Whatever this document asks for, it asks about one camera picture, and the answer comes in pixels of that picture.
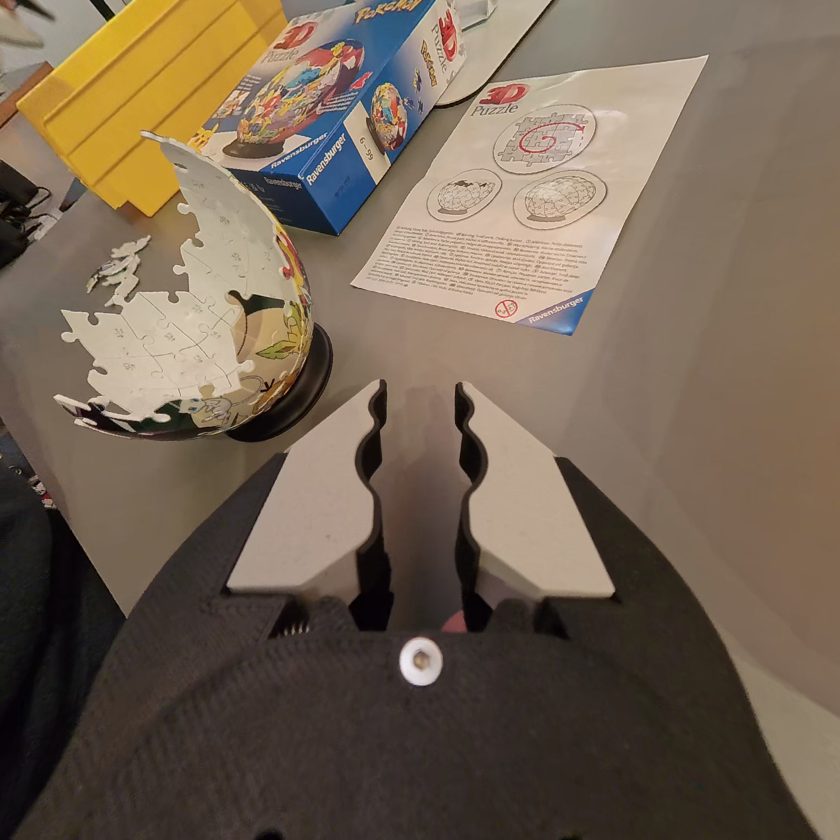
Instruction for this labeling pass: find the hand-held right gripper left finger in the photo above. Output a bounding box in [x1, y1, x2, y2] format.
[226, 378, 396, 632]

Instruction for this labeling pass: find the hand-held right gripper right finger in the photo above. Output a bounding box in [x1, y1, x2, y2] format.
[455, 381, 617, 632]

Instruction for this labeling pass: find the colourful half-built puzzle ball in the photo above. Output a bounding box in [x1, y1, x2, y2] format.
[52, 131, 315, 439]

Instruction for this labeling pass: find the black printed jigsaw piece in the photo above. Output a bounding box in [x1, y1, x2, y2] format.
[85, 252, 143, 294]

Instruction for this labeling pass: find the yellow plastic bin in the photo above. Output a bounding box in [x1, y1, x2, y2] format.
[16, 0, 291, 217]

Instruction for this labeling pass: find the black round ball stand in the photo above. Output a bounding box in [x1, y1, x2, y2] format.
[226, 323, 336, 442]

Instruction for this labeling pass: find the blue puzzle box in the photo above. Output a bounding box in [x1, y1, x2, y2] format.
[189, 0, 465, 236]

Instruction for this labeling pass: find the white instruction sheet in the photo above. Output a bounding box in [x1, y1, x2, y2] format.
[350, 55, 710, 337]

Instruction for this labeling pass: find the person's torso in dark sweater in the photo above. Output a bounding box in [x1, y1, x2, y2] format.
[0, 459, 127, 840]

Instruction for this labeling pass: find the black power adapter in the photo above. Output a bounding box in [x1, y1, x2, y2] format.
[0, 161, 52, 221]

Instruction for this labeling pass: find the white metal stand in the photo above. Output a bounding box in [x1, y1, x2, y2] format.
[435, 0, 557, 109]

